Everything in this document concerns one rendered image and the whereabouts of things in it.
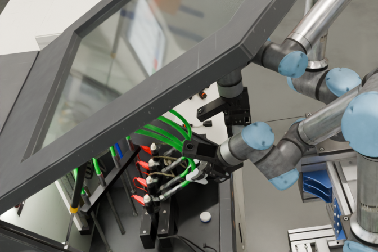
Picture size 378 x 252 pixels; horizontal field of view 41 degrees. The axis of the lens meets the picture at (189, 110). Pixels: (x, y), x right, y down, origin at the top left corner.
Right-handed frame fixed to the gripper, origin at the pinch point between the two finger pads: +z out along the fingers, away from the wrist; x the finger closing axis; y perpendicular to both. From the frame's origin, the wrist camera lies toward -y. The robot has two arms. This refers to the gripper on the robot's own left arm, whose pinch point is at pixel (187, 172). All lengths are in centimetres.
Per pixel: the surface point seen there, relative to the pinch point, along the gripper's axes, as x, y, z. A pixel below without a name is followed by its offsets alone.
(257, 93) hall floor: 158, 99, 124
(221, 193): 8.1, 22.6, 16.9
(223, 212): -0.3, 23.0, 14.0
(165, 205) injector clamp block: -1.0, 6.3, 25.4
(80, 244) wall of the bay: -18, -13, 47
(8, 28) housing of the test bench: 48, -68, 42
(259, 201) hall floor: 60, 95, 98
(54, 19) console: 41, -55, 16
